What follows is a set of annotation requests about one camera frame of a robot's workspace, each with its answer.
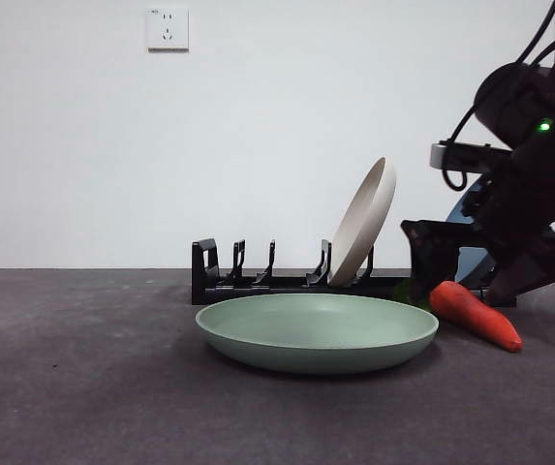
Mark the orange carrot with green leaves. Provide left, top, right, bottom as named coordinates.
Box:
left=391, top=279, right=523, bottom=353

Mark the green plate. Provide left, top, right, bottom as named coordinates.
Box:
left=195, top=293, right=441, bottom=376

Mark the blue plate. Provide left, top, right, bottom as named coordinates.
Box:
left=445, top=174, right=497, bottom=286

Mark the beige plate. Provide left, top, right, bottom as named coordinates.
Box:
left=327, top=156, right=398, bottom=288

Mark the black plate rack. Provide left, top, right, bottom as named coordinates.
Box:
left=191, top=237, right=518, bottom=307

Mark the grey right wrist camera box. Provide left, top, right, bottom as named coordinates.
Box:
left=429, top=140, right=515, bottom=171

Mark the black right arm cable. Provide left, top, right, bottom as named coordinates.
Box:
left=441, top=0, right=555, bottom=191

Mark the white wall socket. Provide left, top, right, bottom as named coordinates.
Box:
left=146, top=7, right=190, bottom=53

